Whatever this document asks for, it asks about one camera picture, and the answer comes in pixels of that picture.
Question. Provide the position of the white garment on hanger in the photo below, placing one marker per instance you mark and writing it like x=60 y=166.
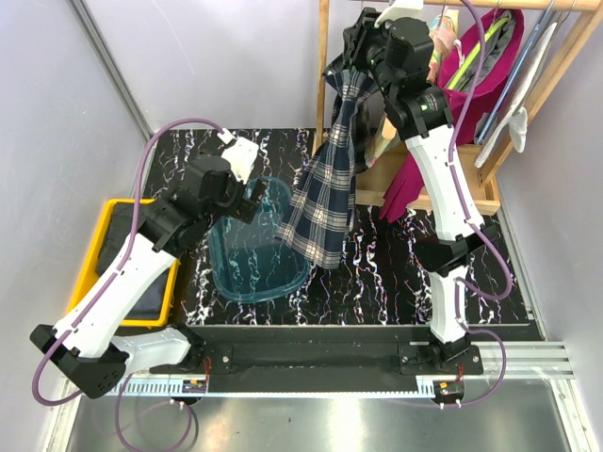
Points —
x=513 y=113

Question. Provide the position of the plaid navy skirt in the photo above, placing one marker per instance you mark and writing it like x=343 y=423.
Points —
x=321 y=211

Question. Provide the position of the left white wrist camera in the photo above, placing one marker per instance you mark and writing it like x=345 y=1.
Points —
x=241 y=154

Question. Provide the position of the yellow plastic tray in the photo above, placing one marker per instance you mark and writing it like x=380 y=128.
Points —
x=153 y=309

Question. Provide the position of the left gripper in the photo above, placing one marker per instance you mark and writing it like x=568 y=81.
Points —
x=243 y=207

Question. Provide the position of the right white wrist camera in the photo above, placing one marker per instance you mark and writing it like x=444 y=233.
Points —
x=401 y=9

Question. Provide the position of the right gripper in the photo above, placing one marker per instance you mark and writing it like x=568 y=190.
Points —
x=357 y=35

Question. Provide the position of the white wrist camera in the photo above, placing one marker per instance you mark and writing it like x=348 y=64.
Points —
x=241 y=154
x=401 y=9

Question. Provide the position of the floral pastel skirt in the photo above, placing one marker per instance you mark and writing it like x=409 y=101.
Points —
x=398 y=54

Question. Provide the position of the teal plastic bin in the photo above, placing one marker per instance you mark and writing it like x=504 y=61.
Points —
x=249 y=264

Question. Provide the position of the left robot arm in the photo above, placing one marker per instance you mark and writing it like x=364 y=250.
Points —
x=84 y=344

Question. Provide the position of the neon yellow hanger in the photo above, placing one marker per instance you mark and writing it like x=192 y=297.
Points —
x=455 y=82

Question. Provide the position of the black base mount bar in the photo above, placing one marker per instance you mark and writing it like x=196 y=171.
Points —
x=298 y=361

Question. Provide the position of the wooden clothes rack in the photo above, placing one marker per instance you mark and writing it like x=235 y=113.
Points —
x=482 y=181

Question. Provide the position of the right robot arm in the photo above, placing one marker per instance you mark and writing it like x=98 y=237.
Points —
x=459 y=230

